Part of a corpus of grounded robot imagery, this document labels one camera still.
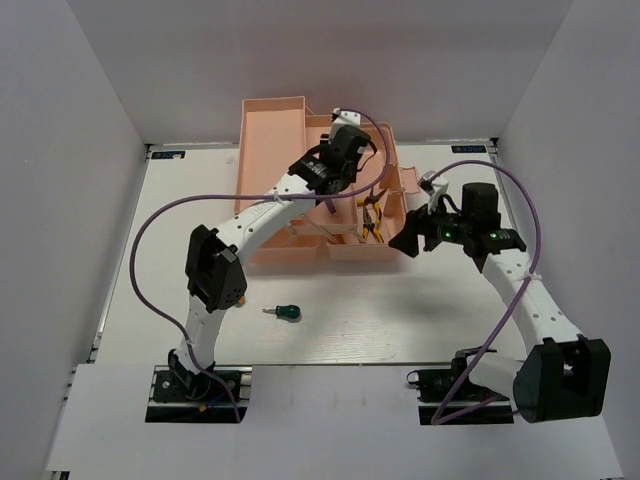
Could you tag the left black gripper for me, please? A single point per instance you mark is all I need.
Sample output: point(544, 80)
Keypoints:
point(324, 143)

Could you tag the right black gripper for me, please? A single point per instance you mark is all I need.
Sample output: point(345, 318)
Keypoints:
point(417, 222)

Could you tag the yellow long nose pliers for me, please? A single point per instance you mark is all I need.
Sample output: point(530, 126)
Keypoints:
point(371, 216)

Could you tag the stubby dark green screwdriver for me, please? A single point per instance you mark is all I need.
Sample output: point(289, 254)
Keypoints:
point(285, 312)

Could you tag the blue handled small screwdriver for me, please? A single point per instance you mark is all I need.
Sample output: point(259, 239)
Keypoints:
point(330, 206)

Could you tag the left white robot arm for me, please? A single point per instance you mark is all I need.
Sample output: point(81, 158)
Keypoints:
point(216, 257)

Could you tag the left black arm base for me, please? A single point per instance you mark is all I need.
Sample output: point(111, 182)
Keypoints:
point(170, 402)

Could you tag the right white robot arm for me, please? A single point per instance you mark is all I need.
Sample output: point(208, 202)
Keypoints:
point(565, 374)

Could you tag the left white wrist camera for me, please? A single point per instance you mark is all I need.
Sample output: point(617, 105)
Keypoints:
point(342, 117)

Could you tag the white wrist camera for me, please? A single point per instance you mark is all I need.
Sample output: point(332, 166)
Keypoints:
point(434, 185)
point(342, 117)

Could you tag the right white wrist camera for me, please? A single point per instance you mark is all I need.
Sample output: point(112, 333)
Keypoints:
point(434, 185)

